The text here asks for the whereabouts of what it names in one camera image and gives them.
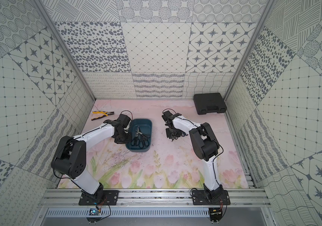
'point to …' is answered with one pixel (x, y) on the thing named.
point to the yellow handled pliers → (107, 114)
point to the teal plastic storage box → (145, 125)
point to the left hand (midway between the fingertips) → (129, 139)
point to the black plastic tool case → (209, 103)
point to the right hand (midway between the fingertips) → (175, 137)
